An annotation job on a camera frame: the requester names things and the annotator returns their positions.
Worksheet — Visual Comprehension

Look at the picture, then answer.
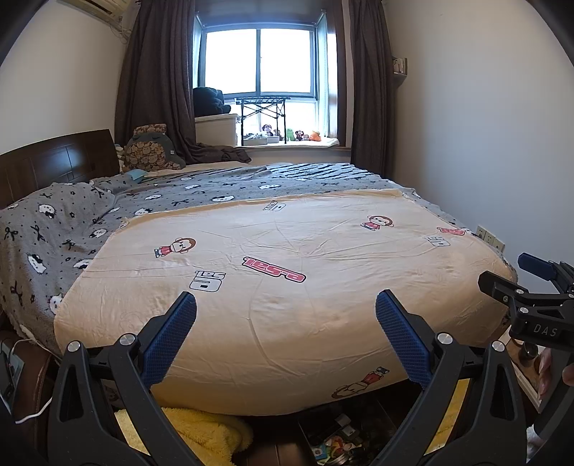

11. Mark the white air conditioner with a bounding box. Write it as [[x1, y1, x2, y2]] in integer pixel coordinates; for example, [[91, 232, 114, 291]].
[[72, 0, 135, 21]]

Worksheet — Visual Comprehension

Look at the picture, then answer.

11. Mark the window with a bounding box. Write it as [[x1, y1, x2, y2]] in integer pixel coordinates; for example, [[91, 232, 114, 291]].
[[194, 11, 346, 146]]

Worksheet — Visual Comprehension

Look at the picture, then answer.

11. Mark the dark device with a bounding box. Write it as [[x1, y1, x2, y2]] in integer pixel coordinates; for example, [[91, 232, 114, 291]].
[[0, 341, 25, 404]]

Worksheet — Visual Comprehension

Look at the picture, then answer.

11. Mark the cream printed blanket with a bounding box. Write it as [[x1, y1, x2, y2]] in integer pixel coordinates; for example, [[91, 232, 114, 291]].
[[54, 188, 518, 415]]

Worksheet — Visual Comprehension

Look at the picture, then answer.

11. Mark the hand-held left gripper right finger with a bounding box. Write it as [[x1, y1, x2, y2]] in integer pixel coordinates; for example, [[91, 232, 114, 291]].
[[375, 289, 527, 466]]

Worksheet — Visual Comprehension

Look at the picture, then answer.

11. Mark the wooden cabinet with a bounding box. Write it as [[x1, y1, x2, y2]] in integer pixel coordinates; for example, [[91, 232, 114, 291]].
[[504, 332, 545, 413]]

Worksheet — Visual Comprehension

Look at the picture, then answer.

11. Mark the clear plastic bin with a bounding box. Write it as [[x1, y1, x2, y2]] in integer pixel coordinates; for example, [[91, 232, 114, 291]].
[[296, 399, 418, 466]]

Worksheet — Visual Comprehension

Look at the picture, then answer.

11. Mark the grey printed pillow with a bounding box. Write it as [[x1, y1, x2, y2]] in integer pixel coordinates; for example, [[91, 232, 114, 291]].
[[0, 181, 122, 252]]

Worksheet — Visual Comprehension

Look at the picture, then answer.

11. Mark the dark curtain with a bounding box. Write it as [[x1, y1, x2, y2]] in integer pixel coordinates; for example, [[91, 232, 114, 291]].
[[114, 0, 252, 164], [349, 0, 397, 180]]

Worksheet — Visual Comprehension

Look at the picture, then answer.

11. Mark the dark wooden headboard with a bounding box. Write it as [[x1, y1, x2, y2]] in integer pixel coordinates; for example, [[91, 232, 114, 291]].
[[0, 129, 121, 209]]

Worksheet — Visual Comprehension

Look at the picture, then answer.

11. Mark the dark green cushion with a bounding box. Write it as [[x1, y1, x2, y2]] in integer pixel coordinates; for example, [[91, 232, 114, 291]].
[[159, 134, 187, 171]]

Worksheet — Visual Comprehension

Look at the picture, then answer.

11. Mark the person's right hand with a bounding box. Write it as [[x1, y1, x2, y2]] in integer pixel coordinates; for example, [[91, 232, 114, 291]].
[[537, 347, 557, 401]]

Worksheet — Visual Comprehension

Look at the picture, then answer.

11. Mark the wall socket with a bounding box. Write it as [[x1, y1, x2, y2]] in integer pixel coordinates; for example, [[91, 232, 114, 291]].
[[476, 225, 506, 252]]

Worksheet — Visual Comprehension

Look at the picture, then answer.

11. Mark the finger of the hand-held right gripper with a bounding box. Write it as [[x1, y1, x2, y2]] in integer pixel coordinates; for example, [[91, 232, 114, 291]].
[[518, 253, 574, 295], [477, 270, 535, 311]]

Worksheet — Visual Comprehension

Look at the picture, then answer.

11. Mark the white cable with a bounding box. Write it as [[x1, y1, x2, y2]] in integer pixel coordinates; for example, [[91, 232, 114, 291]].
[[13, 338, 55, 424]]

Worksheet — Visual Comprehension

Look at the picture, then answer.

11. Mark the black folding rack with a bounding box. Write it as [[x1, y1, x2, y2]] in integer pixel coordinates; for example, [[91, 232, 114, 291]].
[[235, 95, 291, 146]]

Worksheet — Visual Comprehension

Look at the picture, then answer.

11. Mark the dark bundled cloth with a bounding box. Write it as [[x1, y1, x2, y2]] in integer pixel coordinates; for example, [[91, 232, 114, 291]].
[[193, 86, 231, 118]]

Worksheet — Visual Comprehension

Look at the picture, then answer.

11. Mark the grey printed blanket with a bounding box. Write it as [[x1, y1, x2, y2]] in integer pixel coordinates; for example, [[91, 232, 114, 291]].
[[0, 162, 483, 355]]

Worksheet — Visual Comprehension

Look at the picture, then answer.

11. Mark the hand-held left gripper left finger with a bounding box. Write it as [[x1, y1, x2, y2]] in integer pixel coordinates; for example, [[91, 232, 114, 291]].
[[47, 291, 198, 466]]

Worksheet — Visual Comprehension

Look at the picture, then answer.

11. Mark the yellow fluffy towel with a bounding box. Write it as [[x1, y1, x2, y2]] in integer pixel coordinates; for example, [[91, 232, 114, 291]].
[[114, 379, 471, 466]]

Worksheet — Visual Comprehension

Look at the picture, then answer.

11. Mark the wall shelf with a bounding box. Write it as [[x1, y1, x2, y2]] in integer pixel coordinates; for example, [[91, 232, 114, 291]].
[[391, 56, 409, 86]]

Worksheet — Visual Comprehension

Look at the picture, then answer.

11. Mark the brown leather stool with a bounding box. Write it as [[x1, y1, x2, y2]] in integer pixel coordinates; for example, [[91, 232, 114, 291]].
[[0, 323, 63, 449]]

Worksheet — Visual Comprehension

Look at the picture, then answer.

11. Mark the bear print plush cushion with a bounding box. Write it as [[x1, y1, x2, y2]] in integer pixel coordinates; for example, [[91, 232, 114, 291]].
[[123, 124, 170, 173]]

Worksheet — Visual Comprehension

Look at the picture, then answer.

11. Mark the white storage box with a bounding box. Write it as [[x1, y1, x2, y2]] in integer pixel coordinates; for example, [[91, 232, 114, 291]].
[[194, 113, 239, 146]]

